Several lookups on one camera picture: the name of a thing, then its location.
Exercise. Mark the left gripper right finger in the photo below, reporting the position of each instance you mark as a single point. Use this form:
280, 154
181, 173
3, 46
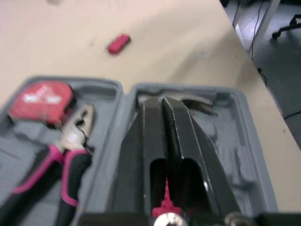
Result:
202, 155

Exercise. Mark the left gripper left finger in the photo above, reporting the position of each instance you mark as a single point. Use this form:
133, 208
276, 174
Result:
134, 164

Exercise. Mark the grey tool case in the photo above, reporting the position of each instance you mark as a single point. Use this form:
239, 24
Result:
235, 141

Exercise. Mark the red tape measure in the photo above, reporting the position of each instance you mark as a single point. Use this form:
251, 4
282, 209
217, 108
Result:
40, 103

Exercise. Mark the small pink piece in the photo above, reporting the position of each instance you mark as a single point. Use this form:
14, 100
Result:
118, 44

